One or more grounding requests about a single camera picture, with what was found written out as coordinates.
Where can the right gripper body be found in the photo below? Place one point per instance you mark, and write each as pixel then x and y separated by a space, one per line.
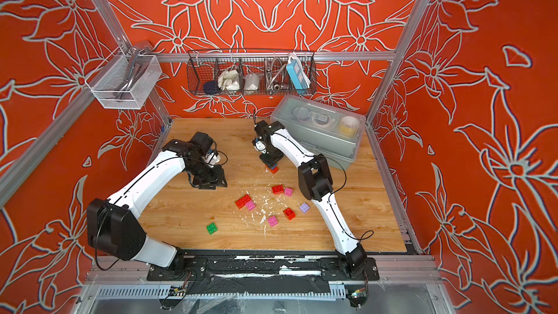
pixel 272 156

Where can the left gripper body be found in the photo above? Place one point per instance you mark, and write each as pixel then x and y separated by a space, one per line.
pixel 207 175

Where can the lilac lego brick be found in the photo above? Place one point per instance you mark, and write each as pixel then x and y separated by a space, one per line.
pixel 304 207

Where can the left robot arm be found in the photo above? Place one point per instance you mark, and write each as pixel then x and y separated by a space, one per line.
pixel 113 224

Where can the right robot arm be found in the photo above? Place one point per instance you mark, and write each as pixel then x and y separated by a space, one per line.
pixel 274 142

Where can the long red lego brick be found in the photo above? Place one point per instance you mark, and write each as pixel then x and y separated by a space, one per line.
pixel 241 202

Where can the green lego brick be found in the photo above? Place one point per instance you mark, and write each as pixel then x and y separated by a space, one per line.
pixel 212 228

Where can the pink lego brick left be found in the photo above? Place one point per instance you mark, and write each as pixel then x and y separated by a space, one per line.
pixel 250 205

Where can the pink lego brick lower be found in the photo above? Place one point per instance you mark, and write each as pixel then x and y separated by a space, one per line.
pixel 272 221

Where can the clear plastic storage box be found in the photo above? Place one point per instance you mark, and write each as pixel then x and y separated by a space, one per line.
pixel 315 126

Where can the yellow tape roll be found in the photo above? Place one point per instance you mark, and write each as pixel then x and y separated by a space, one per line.
pixel 348 126

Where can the white crumpled cloth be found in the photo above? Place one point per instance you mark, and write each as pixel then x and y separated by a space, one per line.
pixel 229 80

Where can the dark blue round object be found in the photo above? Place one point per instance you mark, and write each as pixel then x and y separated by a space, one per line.
pixel 211 88

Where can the blue white box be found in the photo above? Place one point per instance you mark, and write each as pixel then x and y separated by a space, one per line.
pixel 299 78

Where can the metal tongs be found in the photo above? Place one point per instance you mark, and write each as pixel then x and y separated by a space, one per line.
pixel 136 67

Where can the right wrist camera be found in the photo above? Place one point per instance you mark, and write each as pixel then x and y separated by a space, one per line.
pixel 259 145

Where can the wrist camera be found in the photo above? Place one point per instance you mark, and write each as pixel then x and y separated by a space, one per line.
pixel 259 145
pixel 212 158

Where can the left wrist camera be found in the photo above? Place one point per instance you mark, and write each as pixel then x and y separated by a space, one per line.
pixel 212 158

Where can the black wire basket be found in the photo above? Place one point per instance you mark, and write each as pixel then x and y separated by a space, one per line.
pixel 207 64

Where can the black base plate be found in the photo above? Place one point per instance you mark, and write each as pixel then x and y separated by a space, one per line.
pixel 228 264

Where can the clear plastic wall bin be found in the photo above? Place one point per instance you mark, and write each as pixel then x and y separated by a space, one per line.
pixel 106 83

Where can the aluminium frame rail right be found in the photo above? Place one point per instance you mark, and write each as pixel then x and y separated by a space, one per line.
pixel 406 230

